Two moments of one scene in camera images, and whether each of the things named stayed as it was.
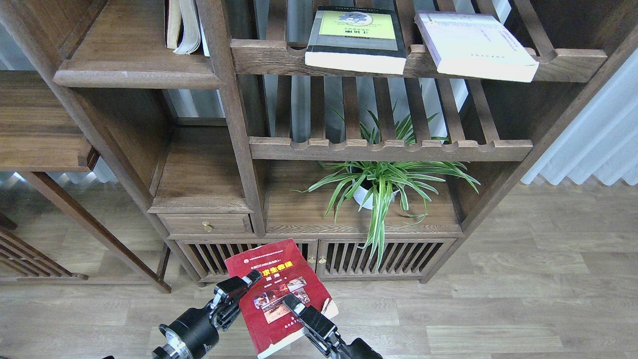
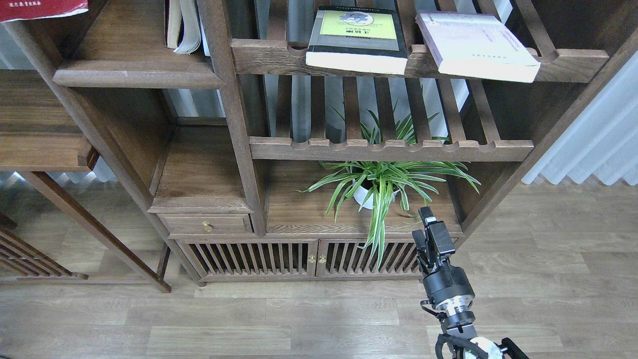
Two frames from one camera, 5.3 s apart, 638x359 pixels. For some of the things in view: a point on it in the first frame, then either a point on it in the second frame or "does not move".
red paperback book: (266, 319) -> (16, 10)
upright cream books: (184, 30) does not move
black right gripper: (322, 332) -> (445, 282)
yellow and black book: (361, 39) does not move
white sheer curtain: (603, 142) does not move
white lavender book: (476, 44) does not move
